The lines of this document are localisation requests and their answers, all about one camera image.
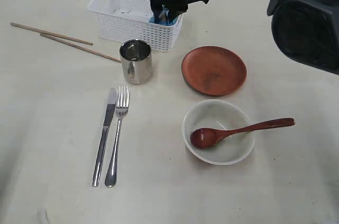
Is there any blue snack packet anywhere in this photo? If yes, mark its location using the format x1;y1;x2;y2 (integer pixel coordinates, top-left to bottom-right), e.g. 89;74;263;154
148;6;180;26

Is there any white perforated plastic basket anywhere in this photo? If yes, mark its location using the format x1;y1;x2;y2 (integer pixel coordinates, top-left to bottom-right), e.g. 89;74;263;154
87;0;182;52

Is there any steel cup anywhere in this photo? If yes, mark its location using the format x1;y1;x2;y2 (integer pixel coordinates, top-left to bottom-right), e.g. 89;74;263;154
119;39;153;84

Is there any brown wooden plate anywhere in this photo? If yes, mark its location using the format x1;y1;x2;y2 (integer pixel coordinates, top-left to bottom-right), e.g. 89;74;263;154
181;46;247;96

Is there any steel fork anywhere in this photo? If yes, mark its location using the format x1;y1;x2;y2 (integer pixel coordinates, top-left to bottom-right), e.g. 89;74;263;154
104;86;130;187

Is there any wooden chopstick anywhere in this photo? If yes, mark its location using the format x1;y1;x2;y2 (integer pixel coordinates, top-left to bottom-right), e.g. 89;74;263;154
40;33;121;63
10;22;93;46

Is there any steel table knife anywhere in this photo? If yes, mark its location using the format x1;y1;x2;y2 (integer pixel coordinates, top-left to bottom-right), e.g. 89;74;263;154
92;88;117;187

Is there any grey ceramic bowl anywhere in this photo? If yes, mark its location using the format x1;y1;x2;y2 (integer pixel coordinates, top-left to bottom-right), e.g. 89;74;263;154
182;99;255;166

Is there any brown wooden spoon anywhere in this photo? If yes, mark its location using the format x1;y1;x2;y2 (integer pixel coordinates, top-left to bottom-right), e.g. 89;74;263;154
190;118;295;149

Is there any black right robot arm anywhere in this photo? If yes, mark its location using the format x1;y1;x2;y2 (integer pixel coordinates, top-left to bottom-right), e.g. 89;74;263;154
149;0;338;74

